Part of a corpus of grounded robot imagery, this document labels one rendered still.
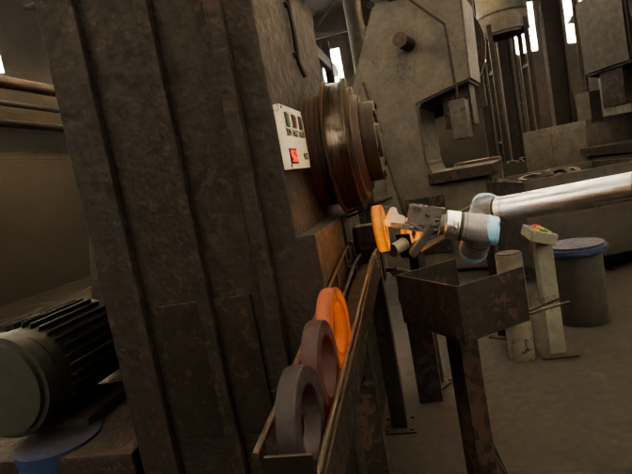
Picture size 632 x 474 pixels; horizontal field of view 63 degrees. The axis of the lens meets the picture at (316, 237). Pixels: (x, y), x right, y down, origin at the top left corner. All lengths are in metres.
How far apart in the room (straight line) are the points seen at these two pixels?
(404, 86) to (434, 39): 0.42
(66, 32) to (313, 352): 1.17
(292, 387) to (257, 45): 0.95
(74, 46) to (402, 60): 3.32
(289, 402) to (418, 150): 3.85
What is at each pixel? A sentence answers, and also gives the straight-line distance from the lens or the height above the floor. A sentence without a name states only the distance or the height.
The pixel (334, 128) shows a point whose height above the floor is 1.17.
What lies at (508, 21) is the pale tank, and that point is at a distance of 10.60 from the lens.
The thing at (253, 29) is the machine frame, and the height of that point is 1.44.
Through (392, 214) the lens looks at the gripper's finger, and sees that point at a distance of 1.65.
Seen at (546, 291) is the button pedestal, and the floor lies 0.32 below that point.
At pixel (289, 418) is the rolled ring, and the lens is 0.80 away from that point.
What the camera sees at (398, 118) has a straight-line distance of 4.57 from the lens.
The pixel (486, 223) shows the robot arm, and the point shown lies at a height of 0.80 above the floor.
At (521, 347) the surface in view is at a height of 0.07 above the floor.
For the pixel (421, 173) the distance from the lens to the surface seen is 4.52.
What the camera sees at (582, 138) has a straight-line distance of 5.62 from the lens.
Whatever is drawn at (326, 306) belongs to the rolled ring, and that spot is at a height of 0.75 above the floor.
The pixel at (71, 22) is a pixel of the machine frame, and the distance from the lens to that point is 1.70.
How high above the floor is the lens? 1.02
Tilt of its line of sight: 6 degrees down
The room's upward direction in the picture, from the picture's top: 10 degrees counter-clockwise
